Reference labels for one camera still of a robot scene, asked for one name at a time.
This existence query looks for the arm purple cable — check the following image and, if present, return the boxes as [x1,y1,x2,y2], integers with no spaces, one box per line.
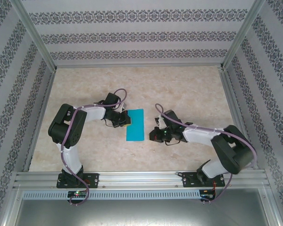
[155,103,257,203]
[60,88,129,206]

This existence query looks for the grey slotted cable duct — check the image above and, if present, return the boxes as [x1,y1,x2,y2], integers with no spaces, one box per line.
[22,190,201,200]

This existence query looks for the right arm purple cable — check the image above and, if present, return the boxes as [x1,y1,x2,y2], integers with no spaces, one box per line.
[155,103,257,203]

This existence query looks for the left aluminium side rail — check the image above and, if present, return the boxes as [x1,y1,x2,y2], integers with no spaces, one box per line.
[22,70,57,172]

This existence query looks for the right aluminium side rail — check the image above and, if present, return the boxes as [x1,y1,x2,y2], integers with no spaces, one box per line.
[218,69,259,170]

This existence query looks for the aluminium mounting rail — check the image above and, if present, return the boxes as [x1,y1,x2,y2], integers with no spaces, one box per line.
[14,171,269,189]

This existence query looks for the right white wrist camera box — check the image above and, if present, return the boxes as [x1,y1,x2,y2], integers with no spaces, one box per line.
[155,114,166,127]

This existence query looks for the small circuit board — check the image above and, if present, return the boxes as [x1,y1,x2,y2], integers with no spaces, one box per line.
[67,191,88,198]
[200,189,216,201]

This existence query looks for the right aluminium frame post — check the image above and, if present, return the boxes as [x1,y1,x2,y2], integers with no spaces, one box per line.
[220,0,267,70]

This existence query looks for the grey metal sheet panel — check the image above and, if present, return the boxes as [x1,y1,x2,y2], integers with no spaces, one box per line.
[14,199,269,226]

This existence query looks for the aluminium frame post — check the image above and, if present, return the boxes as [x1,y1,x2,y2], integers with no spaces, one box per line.
[10,0,57,71]
[220,0,267,70]

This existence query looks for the turquoise cloth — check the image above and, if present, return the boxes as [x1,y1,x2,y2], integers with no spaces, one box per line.
[125,108,146,142]

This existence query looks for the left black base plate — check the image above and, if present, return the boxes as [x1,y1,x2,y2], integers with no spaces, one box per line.
[56,173,100,189]

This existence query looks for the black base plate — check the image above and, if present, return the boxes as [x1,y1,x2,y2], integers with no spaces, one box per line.
[181,171,226,188]
[56,173,100,189]

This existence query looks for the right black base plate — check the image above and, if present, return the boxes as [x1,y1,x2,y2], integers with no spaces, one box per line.
[181,171,226,188]

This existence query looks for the left aluminium frame post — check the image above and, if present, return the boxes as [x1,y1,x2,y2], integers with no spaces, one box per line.
[10,0,57,71]

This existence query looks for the right small circuit board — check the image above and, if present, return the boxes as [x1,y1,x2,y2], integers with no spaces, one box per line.
[200,189,216,201]

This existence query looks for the aluminium side rail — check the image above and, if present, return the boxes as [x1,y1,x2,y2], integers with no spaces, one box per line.
[218,69,259,170]
[22,70,57,172]

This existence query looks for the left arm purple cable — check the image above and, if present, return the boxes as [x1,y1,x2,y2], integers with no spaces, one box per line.
[60,88,129,206]

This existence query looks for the left small circuit board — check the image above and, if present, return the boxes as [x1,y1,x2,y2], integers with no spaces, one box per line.
[67,191,88,198]

